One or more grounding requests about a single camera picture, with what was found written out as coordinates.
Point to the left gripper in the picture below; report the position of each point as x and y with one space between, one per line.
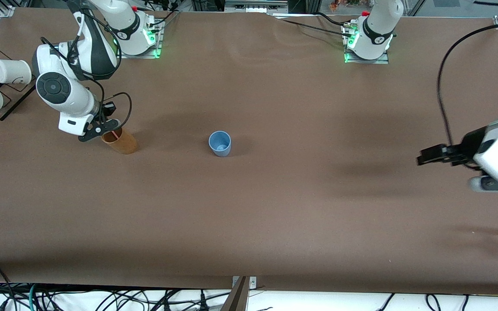
470 144

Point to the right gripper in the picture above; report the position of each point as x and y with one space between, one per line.
106 112

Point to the pink chopstick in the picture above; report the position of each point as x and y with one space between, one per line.
114 135

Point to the blue cup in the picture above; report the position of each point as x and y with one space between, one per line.
219 149

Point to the brown bamboo cup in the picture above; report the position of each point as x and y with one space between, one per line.
128 147

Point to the white cup with print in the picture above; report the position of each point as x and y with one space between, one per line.
13 71

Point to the aluminium corner profile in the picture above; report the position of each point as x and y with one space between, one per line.
6 11

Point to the brown table cover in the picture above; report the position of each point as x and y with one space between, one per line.
249 216

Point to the grey power strip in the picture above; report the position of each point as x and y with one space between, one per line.
255 6

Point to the orange background objects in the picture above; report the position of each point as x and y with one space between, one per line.
335 5

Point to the grey metal bar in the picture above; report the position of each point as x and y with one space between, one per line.
236 300

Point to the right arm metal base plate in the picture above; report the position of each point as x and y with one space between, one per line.
138 56

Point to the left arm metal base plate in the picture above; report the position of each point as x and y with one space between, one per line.
365 61

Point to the metal table bracket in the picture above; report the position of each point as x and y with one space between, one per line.
252 283

